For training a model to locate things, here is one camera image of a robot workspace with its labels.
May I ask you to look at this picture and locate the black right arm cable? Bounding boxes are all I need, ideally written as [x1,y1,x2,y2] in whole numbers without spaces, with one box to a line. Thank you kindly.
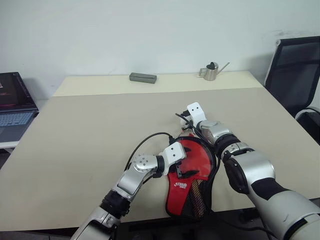
[174,112,278,237]

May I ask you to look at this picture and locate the black mesh office chair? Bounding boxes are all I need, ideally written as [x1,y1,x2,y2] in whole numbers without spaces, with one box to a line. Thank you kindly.
[264,35,320,146]

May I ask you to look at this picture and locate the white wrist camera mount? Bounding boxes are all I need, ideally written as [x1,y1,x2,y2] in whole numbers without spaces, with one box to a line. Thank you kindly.
[162,140,188,175]
[186,102,209,126]

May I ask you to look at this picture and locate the small metal watering can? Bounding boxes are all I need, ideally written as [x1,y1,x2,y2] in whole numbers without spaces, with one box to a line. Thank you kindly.
[198,61,231,82]

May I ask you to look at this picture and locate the red black paddle case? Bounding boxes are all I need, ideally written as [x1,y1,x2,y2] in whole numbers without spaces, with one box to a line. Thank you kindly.
[164,133,217,219]

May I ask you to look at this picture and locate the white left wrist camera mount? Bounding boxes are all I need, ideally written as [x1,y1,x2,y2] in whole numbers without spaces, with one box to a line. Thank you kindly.
[162,140,188,175]

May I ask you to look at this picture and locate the black table crossbar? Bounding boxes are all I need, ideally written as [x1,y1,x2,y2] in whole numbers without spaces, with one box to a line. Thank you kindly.
[119,220,201,233]

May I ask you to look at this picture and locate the open laptop computer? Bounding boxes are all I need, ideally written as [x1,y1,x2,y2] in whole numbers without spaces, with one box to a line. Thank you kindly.
[0,71,40,144]

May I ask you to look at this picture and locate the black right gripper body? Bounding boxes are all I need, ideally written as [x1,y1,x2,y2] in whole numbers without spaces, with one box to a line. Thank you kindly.
[180,108,194,126]

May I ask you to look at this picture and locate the white side table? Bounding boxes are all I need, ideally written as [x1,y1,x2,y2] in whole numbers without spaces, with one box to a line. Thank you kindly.
[0,140,21,151]

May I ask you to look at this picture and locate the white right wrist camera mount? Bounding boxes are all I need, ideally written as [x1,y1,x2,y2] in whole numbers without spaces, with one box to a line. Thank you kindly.
[186,102,209,126]

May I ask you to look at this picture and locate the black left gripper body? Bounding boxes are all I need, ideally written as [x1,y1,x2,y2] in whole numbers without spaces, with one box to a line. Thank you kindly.
[174,161,185,179]

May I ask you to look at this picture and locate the grey rectangular case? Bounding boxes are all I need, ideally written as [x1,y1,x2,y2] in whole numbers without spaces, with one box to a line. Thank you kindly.
[129,72,158,85]

